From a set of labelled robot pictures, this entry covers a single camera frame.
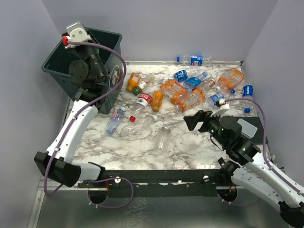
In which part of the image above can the crushed clear bottle white cap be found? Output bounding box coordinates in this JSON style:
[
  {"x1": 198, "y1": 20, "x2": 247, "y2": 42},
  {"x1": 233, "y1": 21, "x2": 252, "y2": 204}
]
[{"x1": 120, "y1": 115, "x2": 158, "y2": 136}]

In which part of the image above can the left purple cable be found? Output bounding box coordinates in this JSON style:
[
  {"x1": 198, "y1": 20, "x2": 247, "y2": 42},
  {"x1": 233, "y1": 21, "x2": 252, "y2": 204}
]
[{"x1": 43, "y1": 40, "x2": 134, "y2": 209}]

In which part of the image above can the large orange bottle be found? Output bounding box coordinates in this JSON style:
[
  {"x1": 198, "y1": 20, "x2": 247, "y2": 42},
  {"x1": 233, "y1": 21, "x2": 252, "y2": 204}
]
[
  {"x1": 215, "y1": 68, "x2": 245, "y2": 90},
  {"x1": 160, "y1": 79, "x2": 187, "y2": 105},
  {"x1": 174, "y1": 88, "x2": 206, "y2": 112}
]

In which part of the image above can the small orange juice bottle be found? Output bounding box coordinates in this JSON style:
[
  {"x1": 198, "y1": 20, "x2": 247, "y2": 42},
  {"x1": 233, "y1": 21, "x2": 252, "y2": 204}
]
[{"x1": 152, "y1": 91, "x2": 163, "y2": 112}]

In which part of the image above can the clear jar silver lid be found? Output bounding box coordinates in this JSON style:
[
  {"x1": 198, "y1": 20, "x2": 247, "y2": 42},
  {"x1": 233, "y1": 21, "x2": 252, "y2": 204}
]
[{"x1": 155, "y1": 127, "x2": 171, "y2": 152}]

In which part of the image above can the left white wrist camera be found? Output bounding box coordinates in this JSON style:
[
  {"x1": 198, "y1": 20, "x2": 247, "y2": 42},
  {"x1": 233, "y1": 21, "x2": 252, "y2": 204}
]
[{"x1": 66, "y1": 21, "x2": 92, "y2": 42}]

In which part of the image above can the large orange bottle front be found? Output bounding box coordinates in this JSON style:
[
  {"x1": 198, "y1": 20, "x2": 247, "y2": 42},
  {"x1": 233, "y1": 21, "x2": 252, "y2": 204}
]
[{"x1": 174, "y1": 88, "x2": 206, "y2": 112}]

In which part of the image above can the grey rectangular box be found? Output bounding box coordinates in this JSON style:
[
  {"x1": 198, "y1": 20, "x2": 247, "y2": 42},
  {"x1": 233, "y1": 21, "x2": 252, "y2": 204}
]
[{"x1": 237, "y1": 119, "x2": 257, "y2": 139}]

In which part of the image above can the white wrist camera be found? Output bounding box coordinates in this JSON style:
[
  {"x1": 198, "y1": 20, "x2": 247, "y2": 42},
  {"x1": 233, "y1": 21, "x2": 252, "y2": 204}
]
[
  {"x1": 66, "y1": 21, "x2": 92, "y2": 42},
  {"x1": 211, "y1": 98, "x2": 230, "y2": 117}
]

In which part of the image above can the green cap tea bottle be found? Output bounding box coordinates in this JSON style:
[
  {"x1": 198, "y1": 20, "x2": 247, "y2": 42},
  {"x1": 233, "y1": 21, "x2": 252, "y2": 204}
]
[{"x1": 132, "y1": 81, "x2": 148, "y2": 95}]

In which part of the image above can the clear bottle red print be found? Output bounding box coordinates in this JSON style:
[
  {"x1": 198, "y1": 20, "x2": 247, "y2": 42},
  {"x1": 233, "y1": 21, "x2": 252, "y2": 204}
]
[{"x1": 198, "y1": 76, "x2": 216, "y2": 91}]

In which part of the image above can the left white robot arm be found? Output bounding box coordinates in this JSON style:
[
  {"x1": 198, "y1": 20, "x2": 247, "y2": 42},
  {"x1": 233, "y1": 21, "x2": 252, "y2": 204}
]
[{"x1": 34, "y1": 41, "x2": 123, "y2": 188}]

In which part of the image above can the red label water bottle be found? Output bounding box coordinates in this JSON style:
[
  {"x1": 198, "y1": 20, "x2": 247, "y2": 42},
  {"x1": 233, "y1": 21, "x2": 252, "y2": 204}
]
[{"x1": 129, "y1": 92, "x2": 153, "y2": 122}]

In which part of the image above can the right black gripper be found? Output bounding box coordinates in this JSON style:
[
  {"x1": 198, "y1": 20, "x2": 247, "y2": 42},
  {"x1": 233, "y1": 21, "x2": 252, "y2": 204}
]
[{"x1": 184, "y1": 109, "x2": 228, "y2": 148}]

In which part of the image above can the orange juice bottle left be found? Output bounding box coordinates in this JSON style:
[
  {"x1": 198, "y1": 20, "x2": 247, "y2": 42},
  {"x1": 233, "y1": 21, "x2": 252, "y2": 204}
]
[{"x1": 126, "y1": 72, "x2": 141, "y2": 93}]

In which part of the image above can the clear bottle behind tea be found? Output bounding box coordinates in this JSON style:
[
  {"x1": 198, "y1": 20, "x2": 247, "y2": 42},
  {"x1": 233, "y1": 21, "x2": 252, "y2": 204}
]
[{"x1": 143, "y1": 73, "x2": 155, "y2": 85}]

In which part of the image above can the blue label water bottle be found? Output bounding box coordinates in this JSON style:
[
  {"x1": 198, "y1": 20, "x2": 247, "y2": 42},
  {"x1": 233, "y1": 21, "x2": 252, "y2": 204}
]
[{"x1": 173, "y1": 67, "x2": 200, "y2": 82}]

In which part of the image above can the Pepsi bottle right edge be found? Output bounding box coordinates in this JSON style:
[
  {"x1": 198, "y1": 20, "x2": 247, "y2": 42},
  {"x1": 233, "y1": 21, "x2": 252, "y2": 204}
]
[{"x1": 242, "y1": 84, "x2": 253, "y2": 114}]

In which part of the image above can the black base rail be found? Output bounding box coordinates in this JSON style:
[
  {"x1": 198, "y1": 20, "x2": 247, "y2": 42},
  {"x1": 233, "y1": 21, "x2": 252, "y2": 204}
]
[{"x1": 77, "y1": 169, "x2": 232, "y2": 198}]

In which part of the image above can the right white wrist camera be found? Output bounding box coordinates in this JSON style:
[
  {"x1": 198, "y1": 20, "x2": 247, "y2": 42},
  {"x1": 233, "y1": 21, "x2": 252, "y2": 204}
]
[{"x1": 211, "y1": 98, "x2": 230, "y2": 117}]

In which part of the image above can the dark green plastic bin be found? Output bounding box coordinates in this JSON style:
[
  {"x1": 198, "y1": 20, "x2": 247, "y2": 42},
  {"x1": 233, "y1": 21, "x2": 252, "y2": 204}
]
[{"x1": 41, "y1": 42, "x2": 123, "y2": 102}]

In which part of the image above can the light blue label bottle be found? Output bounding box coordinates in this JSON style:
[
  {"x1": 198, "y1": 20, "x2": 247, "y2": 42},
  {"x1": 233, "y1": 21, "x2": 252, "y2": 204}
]
[{"x1": 183, "y1": 71, "x2": 208, "y2": 93}]

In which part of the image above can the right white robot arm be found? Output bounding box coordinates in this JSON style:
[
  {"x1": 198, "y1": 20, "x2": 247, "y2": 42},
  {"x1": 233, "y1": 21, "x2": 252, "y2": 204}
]
[{"x1": 183, "y1": 110, "x2": 304, "y2": 228}]

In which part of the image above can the purple label water bottle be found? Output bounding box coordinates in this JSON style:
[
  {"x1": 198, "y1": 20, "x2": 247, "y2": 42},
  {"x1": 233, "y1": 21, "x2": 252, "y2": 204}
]
[{"x1": 105, "y1": 106, "x2": 125, "y2": 136}]

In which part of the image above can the Pepsi bottle at back wall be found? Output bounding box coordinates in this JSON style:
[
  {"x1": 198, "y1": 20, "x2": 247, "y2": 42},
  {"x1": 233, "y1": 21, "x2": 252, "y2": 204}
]
[{"x1": 176, "y1": 55, "x2": 212, "y2": 66}]

